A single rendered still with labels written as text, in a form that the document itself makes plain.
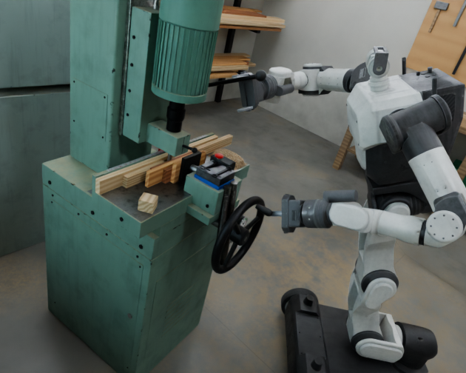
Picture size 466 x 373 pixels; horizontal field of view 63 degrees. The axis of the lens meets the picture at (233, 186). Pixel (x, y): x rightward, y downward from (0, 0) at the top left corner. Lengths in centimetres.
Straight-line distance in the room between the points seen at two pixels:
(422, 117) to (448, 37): 315
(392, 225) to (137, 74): 88
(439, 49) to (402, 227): 327
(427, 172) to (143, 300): 98
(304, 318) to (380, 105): 115
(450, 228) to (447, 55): 328
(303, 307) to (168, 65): 134
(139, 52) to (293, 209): 68
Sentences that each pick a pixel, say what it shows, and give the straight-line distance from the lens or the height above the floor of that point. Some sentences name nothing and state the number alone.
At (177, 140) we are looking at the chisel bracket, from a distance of 126.
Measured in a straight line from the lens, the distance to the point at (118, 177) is 123.
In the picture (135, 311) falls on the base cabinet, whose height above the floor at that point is 44.
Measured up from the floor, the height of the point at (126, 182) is 92.
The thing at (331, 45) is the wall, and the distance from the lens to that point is 466.
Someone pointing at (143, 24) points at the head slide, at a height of 136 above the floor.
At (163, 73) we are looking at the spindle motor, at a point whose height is 125.
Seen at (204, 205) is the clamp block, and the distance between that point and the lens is 124.
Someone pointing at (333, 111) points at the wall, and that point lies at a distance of 466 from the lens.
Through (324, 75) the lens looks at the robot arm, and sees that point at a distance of 163.
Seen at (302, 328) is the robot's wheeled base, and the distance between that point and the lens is 194.
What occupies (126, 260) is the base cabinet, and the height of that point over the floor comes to 64.
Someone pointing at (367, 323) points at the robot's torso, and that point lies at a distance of 183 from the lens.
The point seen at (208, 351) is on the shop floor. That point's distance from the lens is 196.
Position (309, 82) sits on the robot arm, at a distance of 166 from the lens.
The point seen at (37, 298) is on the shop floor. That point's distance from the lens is 214.
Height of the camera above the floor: 158
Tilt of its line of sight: 30 degrees down
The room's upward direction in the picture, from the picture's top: 14 degrees clockwise
